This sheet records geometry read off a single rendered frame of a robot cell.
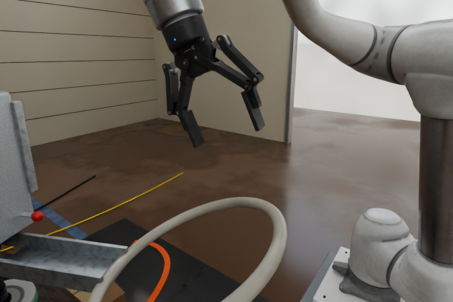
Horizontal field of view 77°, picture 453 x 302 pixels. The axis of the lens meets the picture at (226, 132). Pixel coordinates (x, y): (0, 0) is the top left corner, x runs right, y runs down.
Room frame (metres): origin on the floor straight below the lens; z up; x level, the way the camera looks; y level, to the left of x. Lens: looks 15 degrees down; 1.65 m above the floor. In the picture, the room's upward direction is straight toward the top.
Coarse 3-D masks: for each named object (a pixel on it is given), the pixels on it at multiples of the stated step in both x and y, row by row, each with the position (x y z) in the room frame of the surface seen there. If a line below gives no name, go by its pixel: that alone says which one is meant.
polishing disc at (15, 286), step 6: (6, 282) 0.81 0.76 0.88; (12, 282) 0.81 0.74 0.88; (18, 282) 0.81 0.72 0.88; (24, 282) 0.81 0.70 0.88; (30, 282) 0.81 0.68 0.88; (12, 288) 0.79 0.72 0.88; (18, 288) 0.79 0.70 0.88; (24, 288) 0.79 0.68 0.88; (30, 288) 0.79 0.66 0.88; (12, 294) 0.77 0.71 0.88; (18, 294) 0.77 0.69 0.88; (24, 294) 0.77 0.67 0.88; (30, 294) 0.77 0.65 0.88; (12, 300) 0.74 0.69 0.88; (18, 300) 0.74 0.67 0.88; (24, 300) 0.74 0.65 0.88; (30, 300) 0.74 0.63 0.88
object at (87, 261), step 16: (16, 240) 0.76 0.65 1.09; (32, 240) 0.74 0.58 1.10; (48, 240) 0.73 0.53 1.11; (64, 240) 0.72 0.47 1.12; (80, 240) 0.72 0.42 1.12; (16, 256) 0.71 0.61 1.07; (32, 256) 0.71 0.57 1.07; (48, 256) 0.71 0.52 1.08; (64, 256) 0.70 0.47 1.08; (80, 256) 0.70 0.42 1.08; (96, 256) 0.70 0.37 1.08; (112, 256) 0.68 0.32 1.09; (0, 272) 0.64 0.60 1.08; (16, 272) 0.62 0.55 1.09; (32, 272) 0.61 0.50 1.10; (48, 272) 0.60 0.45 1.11; (64, 272) 0.59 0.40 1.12; (80, 272) 0.59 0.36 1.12; (96, 272) 0.64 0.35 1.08; (80, 288) 0.58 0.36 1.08
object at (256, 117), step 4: (244, 92) 0.46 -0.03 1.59; (244, 96) 0.46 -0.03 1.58; (248, 96) 0.47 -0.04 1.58; (244, 100) 0.46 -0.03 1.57; (248, 100) 0.46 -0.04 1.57; (248, 104) 0.46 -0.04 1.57; (248, 108) 0.46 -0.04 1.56; (252, 108) 0.46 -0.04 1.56; (248, 112) 0.46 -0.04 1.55; (252, 112) 0.46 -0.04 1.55; (256, 112) 0.47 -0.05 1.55; (260, 112) 0.48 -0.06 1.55; (252, 116) 0.46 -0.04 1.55; (256, 116) 0.47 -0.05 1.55; (260, 116) 0.48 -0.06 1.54; (252, 120) 0.46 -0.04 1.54; (256, 120) 0.46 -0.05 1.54; (260, 120) 0.47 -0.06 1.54; (256, 124) 0.46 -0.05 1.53; (260, 124) 0.47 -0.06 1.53; (264, 124) 0.48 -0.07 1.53; (256, 128) 0.46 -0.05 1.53; (260, 128) 0.46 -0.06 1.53
